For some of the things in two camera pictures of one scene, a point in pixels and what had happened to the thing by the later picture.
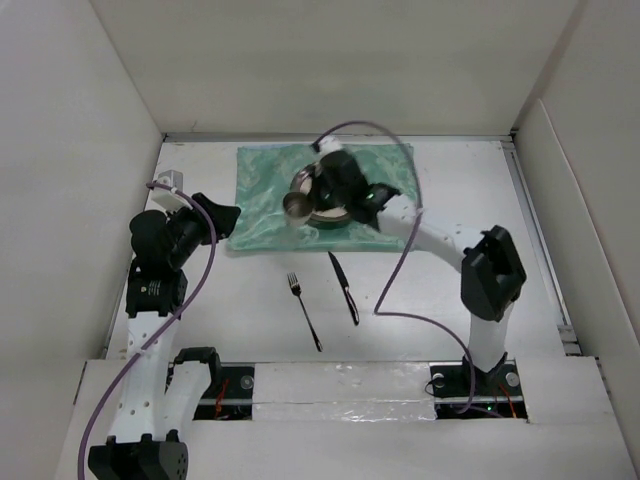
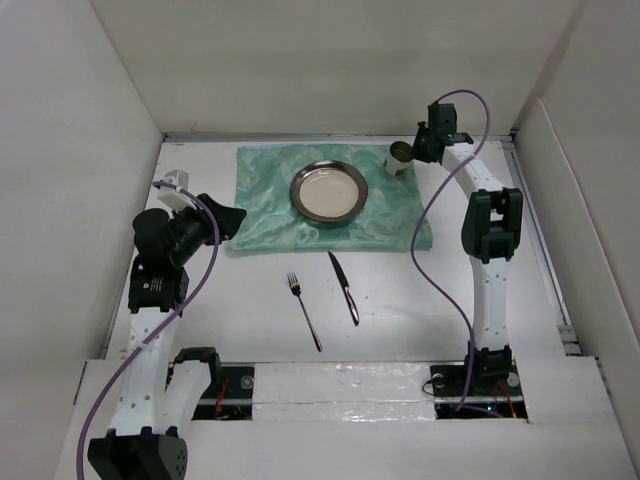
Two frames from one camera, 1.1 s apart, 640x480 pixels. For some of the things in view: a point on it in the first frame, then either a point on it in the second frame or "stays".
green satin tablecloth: (264, 175) stays
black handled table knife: (347, 290) stays
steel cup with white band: (297, 207) to (399, 158)
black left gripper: (222, 216) stays
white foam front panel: (343, 392) stays
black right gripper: (316, 196) to (418, 153)
